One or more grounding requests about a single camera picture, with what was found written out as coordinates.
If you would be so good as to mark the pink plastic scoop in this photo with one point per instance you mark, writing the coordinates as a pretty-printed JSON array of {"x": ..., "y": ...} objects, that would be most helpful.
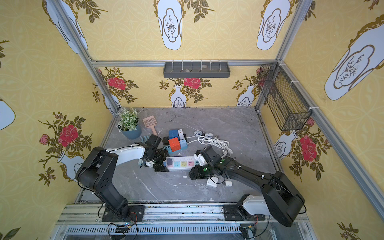
[{"x": 150, "y": 123}]

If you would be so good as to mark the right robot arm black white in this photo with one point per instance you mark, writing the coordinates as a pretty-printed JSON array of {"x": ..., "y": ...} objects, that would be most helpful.
[{"x": 282, "y": 198}]

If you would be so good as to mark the white power strip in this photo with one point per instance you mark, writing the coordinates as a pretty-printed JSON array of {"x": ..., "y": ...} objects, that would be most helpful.
[{"x": 182, "y": 163}]

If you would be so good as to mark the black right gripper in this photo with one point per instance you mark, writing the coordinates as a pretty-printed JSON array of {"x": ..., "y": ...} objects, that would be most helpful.
[{"x": 197, "y": 172}]

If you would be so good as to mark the white charger on cube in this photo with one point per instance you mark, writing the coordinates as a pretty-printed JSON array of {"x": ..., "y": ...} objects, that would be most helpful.
[{"x": 181, "y": 134}]

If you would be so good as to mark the grey purple plug adapter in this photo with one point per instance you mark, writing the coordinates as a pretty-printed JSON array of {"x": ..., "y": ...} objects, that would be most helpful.
[{"x": 170, "y": 162}]

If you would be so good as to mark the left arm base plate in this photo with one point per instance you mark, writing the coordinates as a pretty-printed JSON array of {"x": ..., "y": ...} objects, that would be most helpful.
[{"x": 134, "y": 213}]

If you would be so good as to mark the potted green plant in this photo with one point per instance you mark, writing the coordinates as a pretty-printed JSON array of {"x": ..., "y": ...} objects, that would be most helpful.
[{"x": 128, "y": 124}]

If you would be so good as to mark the blue cube socket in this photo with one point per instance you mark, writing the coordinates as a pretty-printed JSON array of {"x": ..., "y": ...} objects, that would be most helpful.
[{"x": 174, "y": 134}]

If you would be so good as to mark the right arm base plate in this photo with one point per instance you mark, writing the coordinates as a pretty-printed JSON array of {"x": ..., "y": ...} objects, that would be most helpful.
[{"x": 236, "y": 213}]

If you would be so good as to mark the red cube socket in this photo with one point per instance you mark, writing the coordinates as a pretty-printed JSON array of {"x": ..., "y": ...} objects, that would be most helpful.
[{"x": 174, "y": 144}]

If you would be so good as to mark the light blue socket base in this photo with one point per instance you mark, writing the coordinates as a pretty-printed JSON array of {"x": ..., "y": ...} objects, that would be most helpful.
[{"x": 184, "y": 146}]

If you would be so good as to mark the black wire mesh basket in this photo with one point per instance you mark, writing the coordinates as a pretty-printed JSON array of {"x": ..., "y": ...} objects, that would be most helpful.
[{"x": 288, "y": 106}]

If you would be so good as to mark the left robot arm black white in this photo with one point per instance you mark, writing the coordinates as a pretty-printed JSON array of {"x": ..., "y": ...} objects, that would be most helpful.
[{"x": 97, "y": 171}]

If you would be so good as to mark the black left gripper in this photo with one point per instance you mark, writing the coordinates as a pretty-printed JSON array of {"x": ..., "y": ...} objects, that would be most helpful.
[{"x": 159, "y": 162}]

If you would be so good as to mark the grey wall shelf tray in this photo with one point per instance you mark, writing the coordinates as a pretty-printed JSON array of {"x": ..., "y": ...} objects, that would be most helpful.
[{"x": 196, "y": 69}]

